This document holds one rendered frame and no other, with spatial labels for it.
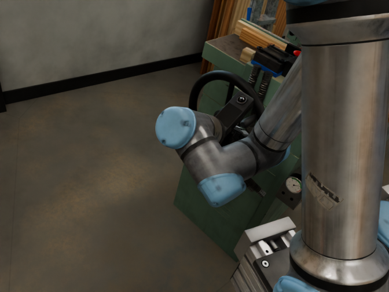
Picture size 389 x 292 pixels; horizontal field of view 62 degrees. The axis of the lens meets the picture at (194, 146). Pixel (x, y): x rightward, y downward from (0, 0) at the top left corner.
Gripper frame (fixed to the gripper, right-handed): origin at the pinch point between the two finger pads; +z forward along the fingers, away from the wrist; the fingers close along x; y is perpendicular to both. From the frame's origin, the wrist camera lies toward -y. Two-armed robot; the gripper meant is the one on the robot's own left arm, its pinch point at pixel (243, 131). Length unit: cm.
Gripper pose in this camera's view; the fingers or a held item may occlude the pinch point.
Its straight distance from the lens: 88.0
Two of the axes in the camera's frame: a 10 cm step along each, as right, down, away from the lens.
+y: -5.1, 8.3, 2.3
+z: 4.7, 0.4, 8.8
